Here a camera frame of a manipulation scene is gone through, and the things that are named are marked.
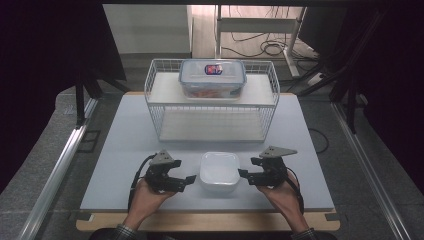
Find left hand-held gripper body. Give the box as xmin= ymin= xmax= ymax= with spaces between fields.
xmin=144 ymin=149 xmax=187 ymax=194

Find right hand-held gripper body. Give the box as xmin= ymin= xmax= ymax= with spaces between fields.
xmin=247 ymin=145 xmax=299 ymax=188

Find white square bowl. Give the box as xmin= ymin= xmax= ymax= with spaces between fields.
xmin=199 ymin=151 xmax=241 ymax=195

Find white wire shelf rack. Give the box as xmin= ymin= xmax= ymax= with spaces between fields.
xmin=143 ymin=58 xmax=281 ymax=144

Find clear food container blue lid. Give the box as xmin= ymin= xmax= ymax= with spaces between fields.
xmin=178 ymin=58 xmax=248 ymax=101

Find person's left hand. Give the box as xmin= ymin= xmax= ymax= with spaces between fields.
xmin=127 ymin=177 xmax=175 ymax=218

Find person's right hand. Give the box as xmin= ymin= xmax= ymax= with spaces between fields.
xmin=257 ymin=170 xmax=302 ymax=215

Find black metal stand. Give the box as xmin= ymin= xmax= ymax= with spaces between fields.
xmin=329 ymin=75 xmax=360 ymax=135
xmin=74 ymin=75 xmax=102 ymax=130

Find white power strip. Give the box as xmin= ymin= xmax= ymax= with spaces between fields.
xmin=306 ymin=71 xmax=326 ymax=87

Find white cabinet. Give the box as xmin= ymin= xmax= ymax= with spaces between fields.
xmin=102 ymin=3 xmax=195 ymax=60

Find black curtain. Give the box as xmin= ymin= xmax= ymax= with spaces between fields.
xmin=0 ymin=0 xmax=128 ymax=195
xmin=344 ymin=0 xmax=424 ymax=196

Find left hand-held gripper cable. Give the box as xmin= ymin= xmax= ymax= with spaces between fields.
xmin=128 ymin=153 xmax=158 ymax=212

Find hand-held gripper cable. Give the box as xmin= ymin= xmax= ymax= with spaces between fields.
xmin=128 ymin=153 xmax=158 ymax=212
xmin=284 ymin=166 xmax=305 ymax=215

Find right hand-held gripper cable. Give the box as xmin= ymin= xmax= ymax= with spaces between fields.
xmin=284 ymin=166 xmax=305 ymax=215

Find black looped floor cable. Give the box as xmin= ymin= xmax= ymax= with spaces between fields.
xmin=308 ymin=127 xmax=331 ymax=155

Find black square floor frame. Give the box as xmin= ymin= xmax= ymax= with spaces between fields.
xmin=77 ymin=129 xmax=102 ymax=154

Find aluminium rail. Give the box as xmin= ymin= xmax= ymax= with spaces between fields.
xmin=331 ymin=101 xmax=413 ymax=240
xmin=16 ymin=98 xmax=100 ymax=240

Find tangled black floor cables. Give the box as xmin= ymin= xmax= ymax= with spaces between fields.
xmin=221 ymin=5 xmax=319 ymax=60

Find white desk frame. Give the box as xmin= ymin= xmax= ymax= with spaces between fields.
xmin=213 ymin=4 xmax=308 ymax=79

